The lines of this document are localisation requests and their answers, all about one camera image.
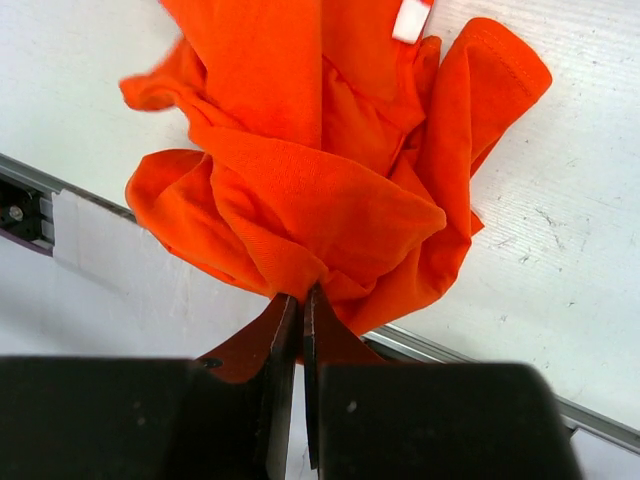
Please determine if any orange t shirt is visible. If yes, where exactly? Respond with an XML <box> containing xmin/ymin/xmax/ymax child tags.
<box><xmin>120</xmin><ymin>1</ymin><xmax>552</xmax><ymax>334</ymax></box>

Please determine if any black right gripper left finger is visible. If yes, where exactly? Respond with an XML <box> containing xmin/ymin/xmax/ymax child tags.
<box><xmin>169</xmin><ymin>294</ymin><xmax>299</xmax><ymax>479</ymax></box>

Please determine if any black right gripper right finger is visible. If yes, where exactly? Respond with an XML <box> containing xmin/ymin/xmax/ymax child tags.
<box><xmin>302</xmin><ymin>284</ymin><xmax>394</xmax><ymax>479</ymax></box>

